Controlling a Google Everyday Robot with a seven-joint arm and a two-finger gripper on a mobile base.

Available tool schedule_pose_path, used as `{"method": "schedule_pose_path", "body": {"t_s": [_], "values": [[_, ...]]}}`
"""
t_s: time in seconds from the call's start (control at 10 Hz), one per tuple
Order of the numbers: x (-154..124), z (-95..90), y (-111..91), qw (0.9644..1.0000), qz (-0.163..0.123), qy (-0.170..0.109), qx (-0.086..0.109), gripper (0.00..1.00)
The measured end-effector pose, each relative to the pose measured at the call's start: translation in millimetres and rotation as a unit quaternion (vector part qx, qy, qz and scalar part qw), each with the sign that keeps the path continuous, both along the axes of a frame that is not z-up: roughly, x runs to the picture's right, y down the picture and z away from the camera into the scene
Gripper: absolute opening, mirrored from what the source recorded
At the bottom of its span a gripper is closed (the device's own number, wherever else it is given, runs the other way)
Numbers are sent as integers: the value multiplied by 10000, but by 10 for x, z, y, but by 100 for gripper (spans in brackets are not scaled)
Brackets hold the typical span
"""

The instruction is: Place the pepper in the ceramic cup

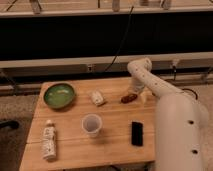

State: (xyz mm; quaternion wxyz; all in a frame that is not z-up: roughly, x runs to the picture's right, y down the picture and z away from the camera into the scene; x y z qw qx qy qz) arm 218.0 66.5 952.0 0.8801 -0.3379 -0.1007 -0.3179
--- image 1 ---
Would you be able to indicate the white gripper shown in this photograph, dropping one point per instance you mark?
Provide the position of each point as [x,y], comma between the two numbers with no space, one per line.
[137,87]

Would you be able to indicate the dark red pepper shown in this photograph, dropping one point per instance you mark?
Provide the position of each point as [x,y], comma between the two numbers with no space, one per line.
[128,98]

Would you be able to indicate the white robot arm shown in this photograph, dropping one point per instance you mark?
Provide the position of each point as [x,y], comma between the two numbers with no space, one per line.
[178,120]

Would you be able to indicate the black rectangular block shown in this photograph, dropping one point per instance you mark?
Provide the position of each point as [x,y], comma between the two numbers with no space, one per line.
[137,134]

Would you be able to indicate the small white cloth object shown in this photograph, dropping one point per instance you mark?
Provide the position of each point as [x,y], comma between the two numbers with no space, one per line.
[97,98]

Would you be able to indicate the wooden table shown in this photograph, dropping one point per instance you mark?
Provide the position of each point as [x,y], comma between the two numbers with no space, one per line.
[112,146]

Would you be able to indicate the green bowl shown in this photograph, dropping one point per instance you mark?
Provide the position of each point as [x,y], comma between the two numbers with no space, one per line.
[59,95]

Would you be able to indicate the white patterned bottle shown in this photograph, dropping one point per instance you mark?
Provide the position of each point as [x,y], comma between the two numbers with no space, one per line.
[48,141]

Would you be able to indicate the dark object at left edge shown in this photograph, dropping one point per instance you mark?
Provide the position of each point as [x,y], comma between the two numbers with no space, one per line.
[9,123]

